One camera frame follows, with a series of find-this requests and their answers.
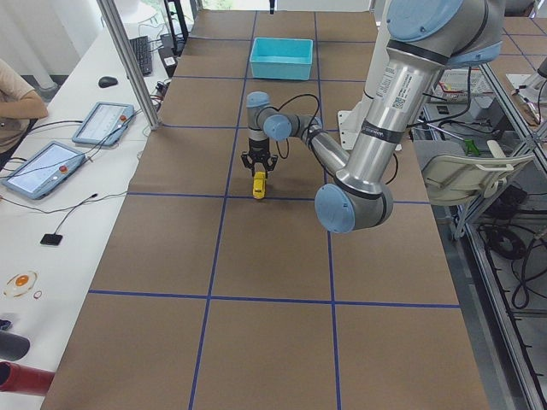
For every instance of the black computer mouse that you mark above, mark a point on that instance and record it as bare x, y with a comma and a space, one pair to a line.
107, 81

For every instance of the light blue plastic bin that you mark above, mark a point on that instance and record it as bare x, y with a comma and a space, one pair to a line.
282, 58

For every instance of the near teach pendant tablet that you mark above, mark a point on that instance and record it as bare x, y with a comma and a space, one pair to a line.
44, 171

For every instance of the small black square pad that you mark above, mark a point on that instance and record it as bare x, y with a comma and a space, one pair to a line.
51, 239

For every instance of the far teach pendant tablet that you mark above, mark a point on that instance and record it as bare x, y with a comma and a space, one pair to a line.
104, 125

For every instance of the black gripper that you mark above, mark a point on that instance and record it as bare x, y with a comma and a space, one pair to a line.
258, 149

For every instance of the teach pendant tablet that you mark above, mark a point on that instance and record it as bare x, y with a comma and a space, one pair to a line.
44, 171
104, 125

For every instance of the red cylinder bottle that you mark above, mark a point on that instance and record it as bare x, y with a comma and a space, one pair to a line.
24, 379

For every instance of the aluminium frame post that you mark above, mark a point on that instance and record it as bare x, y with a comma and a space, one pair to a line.
122, 45

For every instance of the black cylinder bottle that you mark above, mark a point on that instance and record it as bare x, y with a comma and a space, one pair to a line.
13, 346

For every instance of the beige plastic chair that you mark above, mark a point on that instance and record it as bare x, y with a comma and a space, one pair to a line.
452, 178

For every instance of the yellow beetle toy car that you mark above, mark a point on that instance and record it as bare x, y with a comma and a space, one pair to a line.
259, 185

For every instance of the person at desk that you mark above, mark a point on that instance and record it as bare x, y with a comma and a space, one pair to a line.
21, 107

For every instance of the black keyboard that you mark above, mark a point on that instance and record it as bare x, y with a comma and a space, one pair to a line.
142, 51

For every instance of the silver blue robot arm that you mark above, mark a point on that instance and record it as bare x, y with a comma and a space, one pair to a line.
425, 38

